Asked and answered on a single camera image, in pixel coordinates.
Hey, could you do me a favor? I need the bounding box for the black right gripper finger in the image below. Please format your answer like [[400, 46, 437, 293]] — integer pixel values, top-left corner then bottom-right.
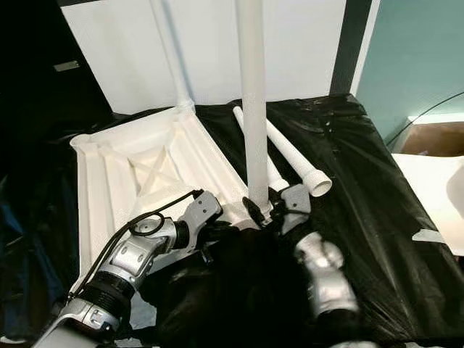
[[242, 196, 268, 227]]

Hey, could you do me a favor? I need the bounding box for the black plastic sheet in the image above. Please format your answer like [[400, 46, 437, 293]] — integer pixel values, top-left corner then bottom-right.
[[0, 93, 464, 348]]

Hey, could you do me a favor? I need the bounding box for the crumpled white masking tape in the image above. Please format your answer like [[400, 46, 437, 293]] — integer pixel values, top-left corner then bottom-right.
[[134, 301, 166, 331]]

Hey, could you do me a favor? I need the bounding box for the white side table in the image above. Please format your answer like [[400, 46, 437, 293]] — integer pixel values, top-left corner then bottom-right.
[[391, 152, 464, 256]]

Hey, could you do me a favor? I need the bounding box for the white tape strip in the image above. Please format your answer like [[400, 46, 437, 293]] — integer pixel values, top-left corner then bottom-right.
[[412, 228, 443, 244]]

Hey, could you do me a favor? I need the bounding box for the brown cardboard box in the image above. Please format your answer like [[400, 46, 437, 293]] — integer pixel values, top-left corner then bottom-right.
[[395, 122, 464, 155]]

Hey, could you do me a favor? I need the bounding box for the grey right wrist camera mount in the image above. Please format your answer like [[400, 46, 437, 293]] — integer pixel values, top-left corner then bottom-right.
[[278, 183, 310, 216]]

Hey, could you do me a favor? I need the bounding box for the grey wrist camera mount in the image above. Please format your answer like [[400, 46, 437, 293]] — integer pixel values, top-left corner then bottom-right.
[[278, 183, 310, 216], [179, 189, 225, 249]]

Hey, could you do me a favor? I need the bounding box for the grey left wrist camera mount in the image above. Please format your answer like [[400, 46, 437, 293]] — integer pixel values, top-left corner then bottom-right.
[[179, 189, 225, 249]]

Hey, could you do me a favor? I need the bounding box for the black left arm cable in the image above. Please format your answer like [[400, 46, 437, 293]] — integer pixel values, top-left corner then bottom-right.
[[72, 188, 204, 302]]

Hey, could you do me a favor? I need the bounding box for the black vertical post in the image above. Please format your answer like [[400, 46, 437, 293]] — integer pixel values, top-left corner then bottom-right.
[[328, 0, 378, 96]]

